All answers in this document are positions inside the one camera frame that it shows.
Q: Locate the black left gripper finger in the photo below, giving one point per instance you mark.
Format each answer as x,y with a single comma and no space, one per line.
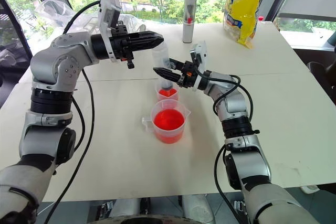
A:
147,36
147,45

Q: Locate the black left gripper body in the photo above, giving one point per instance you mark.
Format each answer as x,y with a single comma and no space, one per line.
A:
120,44

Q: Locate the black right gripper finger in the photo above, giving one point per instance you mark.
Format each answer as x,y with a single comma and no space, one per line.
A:
168,75
178,64

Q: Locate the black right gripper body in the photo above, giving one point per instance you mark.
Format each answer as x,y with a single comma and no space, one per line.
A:
189,75

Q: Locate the clear plastic syringe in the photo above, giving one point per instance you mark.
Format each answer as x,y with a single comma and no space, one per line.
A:
160,57

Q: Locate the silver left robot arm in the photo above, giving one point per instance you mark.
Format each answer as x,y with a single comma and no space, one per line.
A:
52,64

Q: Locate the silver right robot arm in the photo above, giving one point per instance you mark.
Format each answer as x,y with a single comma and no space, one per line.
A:
252,161

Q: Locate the small clear measuring cup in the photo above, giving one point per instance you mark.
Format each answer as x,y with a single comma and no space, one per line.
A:
168,93

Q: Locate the large clear measuring cup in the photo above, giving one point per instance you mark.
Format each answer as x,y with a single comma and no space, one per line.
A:
168,123

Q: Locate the white cylinder with clear lid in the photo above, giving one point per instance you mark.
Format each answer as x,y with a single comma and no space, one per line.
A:
189,19

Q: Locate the crumpled clear plastic bag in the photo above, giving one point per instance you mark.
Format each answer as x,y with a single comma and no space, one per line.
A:
55,11

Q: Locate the yellow printed snack bag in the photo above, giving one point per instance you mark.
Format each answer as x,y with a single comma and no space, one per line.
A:
242,9

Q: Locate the small red cap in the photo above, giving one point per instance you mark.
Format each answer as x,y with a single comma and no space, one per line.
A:
260,19

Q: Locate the dark office chair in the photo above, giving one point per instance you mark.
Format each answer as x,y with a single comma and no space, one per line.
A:
321,74

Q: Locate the silver robot leg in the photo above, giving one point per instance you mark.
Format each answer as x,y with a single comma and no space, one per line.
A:
198,208
123,209

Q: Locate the small white floor object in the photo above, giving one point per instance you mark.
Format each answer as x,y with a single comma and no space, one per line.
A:
309,189

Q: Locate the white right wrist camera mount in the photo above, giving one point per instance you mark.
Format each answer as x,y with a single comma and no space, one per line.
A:
200,51

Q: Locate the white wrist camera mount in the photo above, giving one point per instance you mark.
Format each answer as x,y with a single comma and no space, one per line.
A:
109,11
200,51

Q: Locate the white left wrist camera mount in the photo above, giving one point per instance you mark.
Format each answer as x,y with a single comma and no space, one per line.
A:
109,11

